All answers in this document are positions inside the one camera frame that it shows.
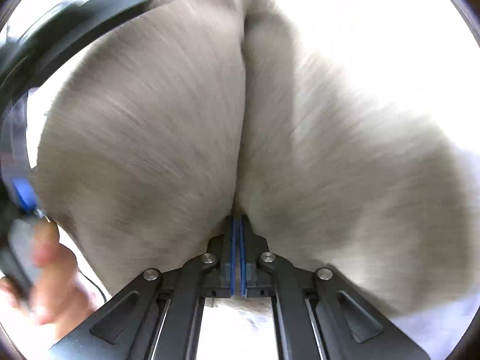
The olive brown knit sweater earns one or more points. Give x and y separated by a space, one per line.
198 108

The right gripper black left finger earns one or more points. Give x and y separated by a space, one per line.
158 314

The lavender plush bed blanket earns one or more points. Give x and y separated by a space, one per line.
422 52

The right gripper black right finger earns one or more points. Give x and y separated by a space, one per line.
317 314

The person's left hand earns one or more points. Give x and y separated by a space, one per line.
61 298

